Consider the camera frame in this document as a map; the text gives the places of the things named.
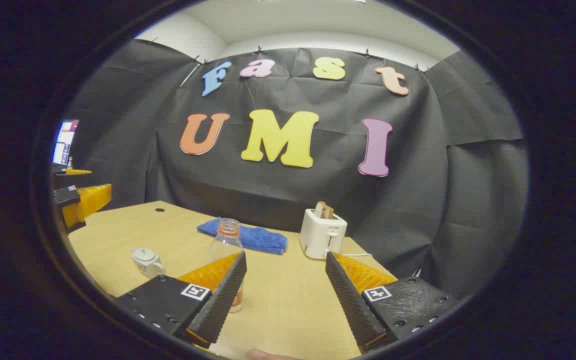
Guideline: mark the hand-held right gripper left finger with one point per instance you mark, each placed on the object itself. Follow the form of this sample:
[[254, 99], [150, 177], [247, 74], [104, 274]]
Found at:
[[220, 300]]

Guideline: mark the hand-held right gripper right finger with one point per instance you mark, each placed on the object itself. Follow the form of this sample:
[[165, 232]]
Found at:
[[350, 300]]

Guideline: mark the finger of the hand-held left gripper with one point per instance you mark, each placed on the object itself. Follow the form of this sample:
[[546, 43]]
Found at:
[[88, 200], [75, 172]]

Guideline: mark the clear plastic water bottle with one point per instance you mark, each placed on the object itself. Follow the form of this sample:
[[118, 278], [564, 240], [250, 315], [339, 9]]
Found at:
[[225, 240]]

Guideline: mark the white floral teacup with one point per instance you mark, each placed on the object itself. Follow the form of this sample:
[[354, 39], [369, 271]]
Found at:
[[149, 267]]

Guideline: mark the computer monitor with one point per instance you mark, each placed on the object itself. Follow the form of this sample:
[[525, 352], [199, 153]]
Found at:
[[64, 142]]

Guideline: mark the white toaster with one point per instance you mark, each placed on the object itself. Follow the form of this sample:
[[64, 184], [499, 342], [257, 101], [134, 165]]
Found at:
[[320, 237]]

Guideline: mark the blue towel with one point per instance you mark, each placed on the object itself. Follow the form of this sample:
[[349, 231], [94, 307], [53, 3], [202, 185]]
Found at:
[[253, 237]]

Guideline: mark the brown bread slice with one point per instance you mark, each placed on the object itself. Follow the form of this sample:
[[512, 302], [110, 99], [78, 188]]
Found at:
[[329, 212]]

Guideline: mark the pale bread slice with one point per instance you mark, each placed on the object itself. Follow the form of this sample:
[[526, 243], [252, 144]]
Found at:
[[319, 210]]

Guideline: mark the black backdrop cloth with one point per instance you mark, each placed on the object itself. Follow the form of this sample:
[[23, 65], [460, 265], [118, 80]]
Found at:
[[418, 200]]

